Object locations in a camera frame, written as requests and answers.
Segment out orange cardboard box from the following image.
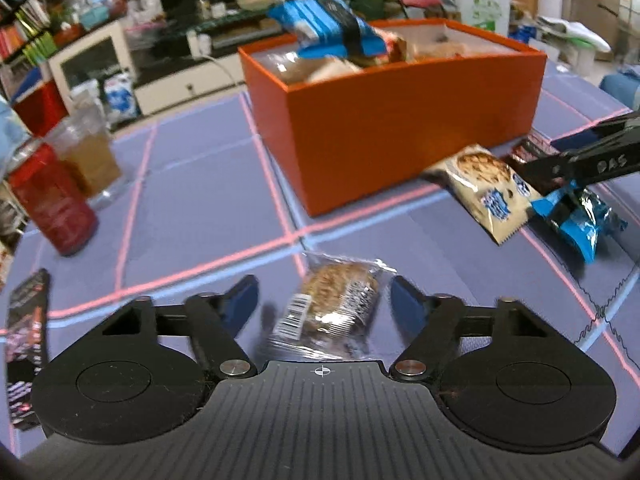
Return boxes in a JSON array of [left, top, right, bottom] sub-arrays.
[[237, 17, 549, 219]]

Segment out white plastic bag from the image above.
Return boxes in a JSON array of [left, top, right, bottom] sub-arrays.
[[536, 14, 614, 54]]

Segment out dark packet pink print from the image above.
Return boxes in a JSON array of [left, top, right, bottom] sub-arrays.
[[502, 127, 567, 181], [4, 268, 51, 432]]

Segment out dark green bag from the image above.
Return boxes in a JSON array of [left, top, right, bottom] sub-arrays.
[[347, 0, 386, 24]]

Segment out clear bread packet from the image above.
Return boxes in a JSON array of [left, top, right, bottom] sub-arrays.
[[261, 52, 362, 84]]

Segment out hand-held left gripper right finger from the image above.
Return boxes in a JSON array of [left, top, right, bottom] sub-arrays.
[[389, 275, 549, 382]]

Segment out white cabinet glass door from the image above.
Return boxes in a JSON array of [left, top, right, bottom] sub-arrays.
[[47, 20, 139, 112]]

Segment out glass top TV stand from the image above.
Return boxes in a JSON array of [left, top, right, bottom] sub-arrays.
[[129, 10, 302, 117]]

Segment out red storage box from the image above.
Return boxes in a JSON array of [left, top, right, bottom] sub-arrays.
[[12, 82, 69, 137]]

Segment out bookshelf with books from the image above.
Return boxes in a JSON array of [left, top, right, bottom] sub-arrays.
[[0, 0, 64, 87]]

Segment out glass of tea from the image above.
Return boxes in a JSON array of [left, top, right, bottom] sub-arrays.
[[47, 106, 132, 209]]

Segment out blue white bag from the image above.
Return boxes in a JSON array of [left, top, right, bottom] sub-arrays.
[[102, 72, 140, 122]]

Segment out beige snack packet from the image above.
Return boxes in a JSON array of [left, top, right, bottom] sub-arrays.
[[395, 32, 482, 63]]

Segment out snack packets inside box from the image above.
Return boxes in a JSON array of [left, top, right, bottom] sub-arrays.
[[267, 0, 389, 61]]

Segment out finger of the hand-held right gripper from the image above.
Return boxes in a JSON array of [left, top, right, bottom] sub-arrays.
[[514, 134, 640, 194], [551, 109, 640, 155]]

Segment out teal basket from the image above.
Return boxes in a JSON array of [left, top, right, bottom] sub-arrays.
[[80, 2, 109, 30]]

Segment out red drink can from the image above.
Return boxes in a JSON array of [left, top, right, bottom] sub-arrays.
[[7, 139, 99, 257]]

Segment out blue shiny packet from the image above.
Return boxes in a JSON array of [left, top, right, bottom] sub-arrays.
[[530, 182, 629, 264]]

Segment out clear oat cookie packet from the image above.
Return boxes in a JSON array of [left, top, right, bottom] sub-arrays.
[[267, 252, 399, 361]]

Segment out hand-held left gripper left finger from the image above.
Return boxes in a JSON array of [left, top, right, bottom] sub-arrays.
[[100, 274, 261, 380]]

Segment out purple grid mat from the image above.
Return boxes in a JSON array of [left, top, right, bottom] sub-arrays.
[[0, 54, 640, 462]]

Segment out chocolate chip cookie packet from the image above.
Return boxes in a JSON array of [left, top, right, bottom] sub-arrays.
[[422, 144, 544, 246]]

